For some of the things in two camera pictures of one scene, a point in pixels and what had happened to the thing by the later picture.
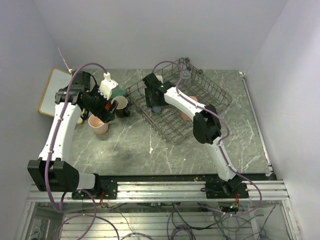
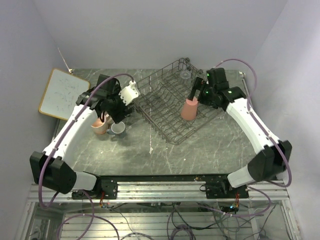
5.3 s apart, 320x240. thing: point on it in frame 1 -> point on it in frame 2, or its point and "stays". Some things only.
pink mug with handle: [100, 127] stays
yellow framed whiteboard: [58, 79] stays
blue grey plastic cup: [156, 109] -> [118, 129]
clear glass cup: [186, 74] stays
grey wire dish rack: [188, 78] stays
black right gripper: [149, 101] -> [198, 85]
